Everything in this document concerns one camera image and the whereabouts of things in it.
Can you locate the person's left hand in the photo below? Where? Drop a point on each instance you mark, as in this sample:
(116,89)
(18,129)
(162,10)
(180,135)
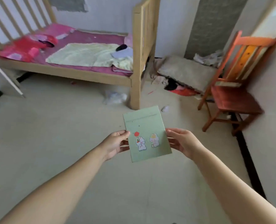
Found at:
(112,144)

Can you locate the lavender folded cloth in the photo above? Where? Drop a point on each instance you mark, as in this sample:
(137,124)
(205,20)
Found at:
(122,53)

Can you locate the person's right forearm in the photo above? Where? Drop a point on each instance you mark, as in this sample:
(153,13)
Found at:
(235,188)

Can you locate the person's left forearm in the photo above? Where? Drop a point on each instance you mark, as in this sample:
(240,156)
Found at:
(51,191)

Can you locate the wooden bed frame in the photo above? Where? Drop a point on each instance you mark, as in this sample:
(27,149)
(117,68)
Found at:
(138,44)

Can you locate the purple bed sheet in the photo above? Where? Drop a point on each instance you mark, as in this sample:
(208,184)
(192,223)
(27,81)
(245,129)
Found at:
(86,44)

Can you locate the person's right thumb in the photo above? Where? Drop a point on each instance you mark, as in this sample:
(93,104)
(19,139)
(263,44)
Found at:
(173,131)

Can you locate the white board panel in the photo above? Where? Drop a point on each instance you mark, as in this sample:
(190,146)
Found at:
(2,79)

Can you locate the red wooden chair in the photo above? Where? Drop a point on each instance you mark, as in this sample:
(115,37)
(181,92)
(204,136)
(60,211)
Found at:
(235,90)

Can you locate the pale yellow blanket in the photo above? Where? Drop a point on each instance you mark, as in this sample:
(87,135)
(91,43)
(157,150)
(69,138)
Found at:
(91,54)

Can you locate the person's right hand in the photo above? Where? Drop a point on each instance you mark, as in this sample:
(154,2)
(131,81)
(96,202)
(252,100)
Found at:
(187,142)

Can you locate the person's left thumb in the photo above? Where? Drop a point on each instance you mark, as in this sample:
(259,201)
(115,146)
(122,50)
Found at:
(124,133)

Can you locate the pile of clothes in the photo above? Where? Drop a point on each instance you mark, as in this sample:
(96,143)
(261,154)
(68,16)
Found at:
(175,85)

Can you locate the green notebook with bunny stickers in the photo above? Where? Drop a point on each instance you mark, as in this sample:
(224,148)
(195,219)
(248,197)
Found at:
(147,135)

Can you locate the clear plastic bag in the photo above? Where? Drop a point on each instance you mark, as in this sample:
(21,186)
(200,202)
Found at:
(114,97)

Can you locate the grey folded cushion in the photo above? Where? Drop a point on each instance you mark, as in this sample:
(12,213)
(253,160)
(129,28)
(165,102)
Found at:
(187,72)

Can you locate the crumpled white paper scrap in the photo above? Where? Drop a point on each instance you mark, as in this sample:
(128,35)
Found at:
(165,108)

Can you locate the black small cloth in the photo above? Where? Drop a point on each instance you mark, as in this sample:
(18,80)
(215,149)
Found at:
(121,47)

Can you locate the red pink pillow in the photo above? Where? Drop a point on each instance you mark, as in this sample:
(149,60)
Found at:
(28,47)

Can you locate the crumpled white grey cloth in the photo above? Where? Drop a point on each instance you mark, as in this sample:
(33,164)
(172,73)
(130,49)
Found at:
(209,57)

